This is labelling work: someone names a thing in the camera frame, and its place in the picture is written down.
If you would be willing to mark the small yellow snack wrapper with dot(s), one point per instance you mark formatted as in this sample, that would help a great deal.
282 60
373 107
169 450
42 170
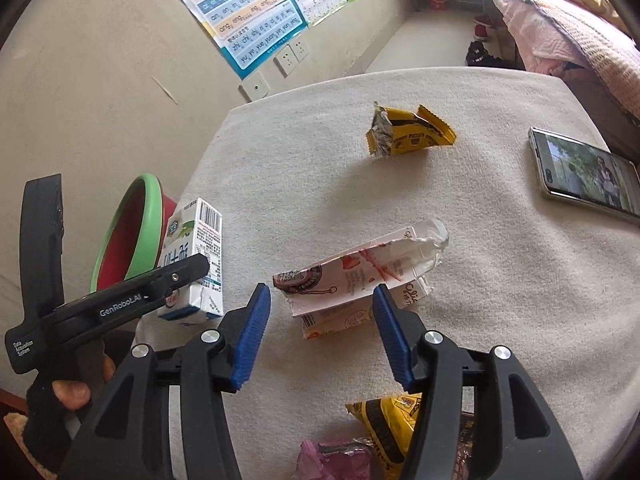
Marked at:
396 132

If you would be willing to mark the pink plastic wrapper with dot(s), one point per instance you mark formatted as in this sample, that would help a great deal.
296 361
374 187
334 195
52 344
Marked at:
346 460

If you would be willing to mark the black shoes on floor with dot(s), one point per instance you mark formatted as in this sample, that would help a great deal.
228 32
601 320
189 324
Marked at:
478 56

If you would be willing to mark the dark brown candy wrapper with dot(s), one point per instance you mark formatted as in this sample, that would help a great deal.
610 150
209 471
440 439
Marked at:
464 447

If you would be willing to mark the smartphone with lit screen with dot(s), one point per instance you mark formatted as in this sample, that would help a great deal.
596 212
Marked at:
576 172

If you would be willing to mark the white wall socket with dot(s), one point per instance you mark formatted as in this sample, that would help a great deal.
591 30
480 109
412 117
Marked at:
291 55

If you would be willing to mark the white wall switch plate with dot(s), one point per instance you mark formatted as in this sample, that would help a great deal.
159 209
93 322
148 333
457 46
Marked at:
254 87

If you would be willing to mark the left hand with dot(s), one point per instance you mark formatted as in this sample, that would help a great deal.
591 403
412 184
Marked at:
75 395

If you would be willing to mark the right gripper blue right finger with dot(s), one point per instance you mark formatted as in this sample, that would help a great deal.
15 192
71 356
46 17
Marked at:
398 329

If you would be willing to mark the pink bed blanket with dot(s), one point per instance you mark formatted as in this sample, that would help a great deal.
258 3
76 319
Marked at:
552 32

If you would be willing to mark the blue white milk carton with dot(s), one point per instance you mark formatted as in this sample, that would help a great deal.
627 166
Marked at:
192 247

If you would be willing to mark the white table cloth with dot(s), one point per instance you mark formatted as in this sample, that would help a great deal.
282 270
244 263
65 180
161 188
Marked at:
555 282

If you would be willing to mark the yellow black snack bag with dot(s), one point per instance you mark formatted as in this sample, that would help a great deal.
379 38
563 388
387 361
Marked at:
389 423

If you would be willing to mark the pink white torn carton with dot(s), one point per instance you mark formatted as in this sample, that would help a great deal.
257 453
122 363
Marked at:
336 294

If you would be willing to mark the blue pinyin wall poster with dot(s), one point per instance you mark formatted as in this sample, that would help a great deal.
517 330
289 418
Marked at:
247 32

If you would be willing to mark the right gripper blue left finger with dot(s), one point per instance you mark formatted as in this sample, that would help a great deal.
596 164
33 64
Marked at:
247 328

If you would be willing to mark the green red plastic basin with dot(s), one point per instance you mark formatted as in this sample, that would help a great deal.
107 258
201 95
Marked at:
135 236

